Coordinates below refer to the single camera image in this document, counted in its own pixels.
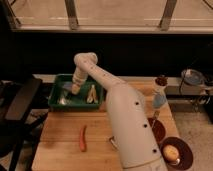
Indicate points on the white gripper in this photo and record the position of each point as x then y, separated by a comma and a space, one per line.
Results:
79, 76

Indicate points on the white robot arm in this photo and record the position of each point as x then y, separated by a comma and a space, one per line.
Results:
125, 105

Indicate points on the yellow tongs in tray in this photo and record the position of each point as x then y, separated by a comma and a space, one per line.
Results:
92, 95

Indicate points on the green plastic tray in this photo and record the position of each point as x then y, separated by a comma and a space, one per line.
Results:
60, 86

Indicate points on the metal spoon in tray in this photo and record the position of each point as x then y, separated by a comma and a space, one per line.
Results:
63, 100

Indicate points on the orange carrot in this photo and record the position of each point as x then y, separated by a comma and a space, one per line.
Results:
82, 140

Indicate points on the black chair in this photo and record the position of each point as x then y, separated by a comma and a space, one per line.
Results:
14, 130

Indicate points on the white jar brown lid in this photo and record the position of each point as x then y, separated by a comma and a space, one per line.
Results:
161, 83

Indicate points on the small brown plate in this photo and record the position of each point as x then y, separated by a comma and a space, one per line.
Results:
158, 129

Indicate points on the grey bowl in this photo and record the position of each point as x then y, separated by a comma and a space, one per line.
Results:
192, 77

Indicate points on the yellow potato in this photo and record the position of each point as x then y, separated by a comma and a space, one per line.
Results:
171, 153

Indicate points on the brown plate with potato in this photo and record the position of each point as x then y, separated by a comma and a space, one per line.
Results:
185, 159

